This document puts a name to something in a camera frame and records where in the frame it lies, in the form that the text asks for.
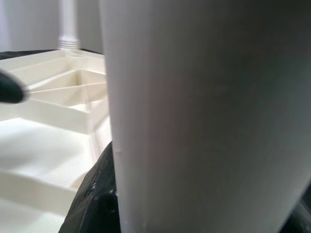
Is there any white plastic table leg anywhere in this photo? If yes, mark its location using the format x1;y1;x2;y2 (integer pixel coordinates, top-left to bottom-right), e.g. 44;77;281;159
98;0;311;233
57;0;80;53

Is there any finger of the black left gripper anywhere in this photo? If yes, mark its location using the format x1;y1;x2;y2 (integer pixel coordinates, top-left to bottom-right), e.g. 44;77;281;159
0;69;25;105

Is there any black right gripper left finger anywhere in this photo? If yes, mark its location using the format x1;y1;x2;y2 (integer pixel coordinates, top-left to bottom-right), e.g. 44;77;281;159
64;139;122;233

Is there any white plastic table top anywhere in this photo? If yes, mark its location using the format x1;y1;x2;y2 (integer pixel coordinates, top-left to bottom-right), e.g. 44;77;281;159
0;48;115;233

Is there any black cloth table cover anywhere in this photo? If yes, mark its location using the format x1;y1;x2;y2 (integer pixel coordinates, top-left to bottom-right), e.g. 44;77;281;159
0;49;59;61

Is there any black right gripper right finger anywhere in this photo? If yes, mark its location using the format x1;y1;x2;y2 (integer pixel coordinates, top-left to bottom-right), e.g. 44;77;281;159
288;199;311;233

